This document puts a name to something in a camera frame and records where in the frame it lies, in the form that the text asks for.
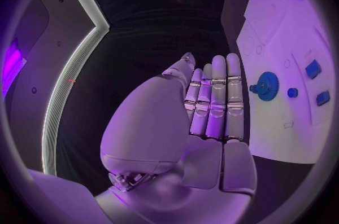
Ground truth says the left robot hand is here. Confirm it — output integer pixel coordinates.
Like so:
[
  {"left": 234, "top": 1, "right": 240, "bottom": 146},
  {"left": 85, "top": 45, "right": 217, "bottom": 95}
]
[{"left": 94, "top": 52, "right": 258, "bottom": 224}]

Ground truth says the white task board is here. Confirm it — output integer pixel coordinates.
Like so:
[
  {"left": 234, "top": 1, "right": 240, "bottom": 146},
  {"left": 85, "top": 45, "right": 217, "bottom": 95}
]
[{"left": 236, "top": 0, "right": 337, "bottom": 165}]

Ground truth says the blue gear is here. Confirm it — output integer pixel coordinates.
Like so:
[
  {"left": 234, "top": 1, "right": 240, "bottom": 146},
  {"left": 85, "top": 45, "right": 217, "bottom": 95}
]
[{"left": 249, "top": 71, "right": 280, "bottom": 102}]

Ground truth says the blue block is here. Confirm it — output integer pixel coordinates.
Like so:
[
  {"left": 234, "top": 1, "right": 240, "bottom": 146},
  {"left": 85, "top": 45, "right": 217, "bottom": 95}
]
[
  {"left": 304, "top": 59, "right": 323, "bottom": 80},
  {"left": 315, "top": 90, "right": 332, "bottom": 107}
]

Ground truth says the blue peg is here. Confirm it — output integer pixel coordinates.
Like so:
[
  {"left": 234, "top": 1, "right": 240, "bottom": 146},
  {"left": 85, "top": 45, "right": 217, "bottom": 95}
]
[{"left": 286, "top": 87, "right": 299, "bottom": 99}]

